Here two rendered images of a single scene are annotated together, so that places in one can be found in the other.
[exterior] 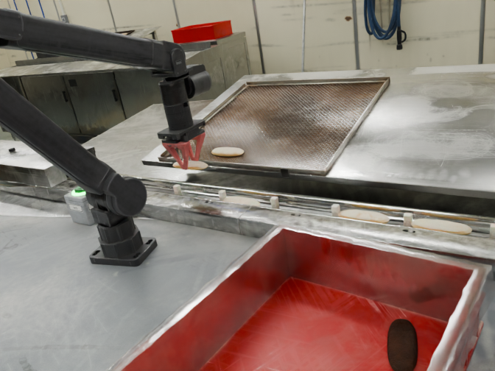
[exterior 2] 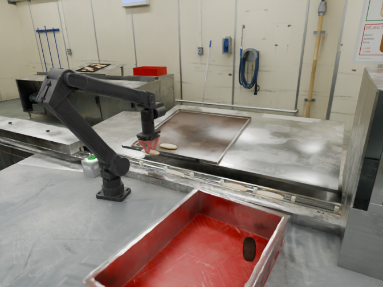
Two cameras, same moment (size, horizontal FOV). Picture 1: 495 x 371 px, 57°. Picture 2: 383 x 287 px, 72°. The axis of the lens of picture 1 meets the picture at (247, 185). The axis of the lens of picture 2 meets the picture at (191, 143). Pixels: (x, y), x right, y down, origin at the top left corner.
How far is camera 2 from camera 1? 0.19 m
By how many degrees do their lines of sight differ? 7
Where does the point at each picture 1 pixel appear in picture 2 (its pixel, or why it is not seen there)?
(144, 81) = not seen: hidden behind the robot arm
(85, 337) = (97, 236)
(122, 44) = (127, 91)
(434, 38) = (273, 91)
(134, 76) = not seen: hidden behind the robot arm
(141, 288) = (124, 213)
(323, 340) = (214, 244)
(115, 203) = (114, 169)
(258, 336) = (183, 240)
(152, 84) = not seen: hidden behind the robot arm
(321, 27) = (215, 77)
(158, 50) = (143, 95)
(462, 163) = (281, 165)
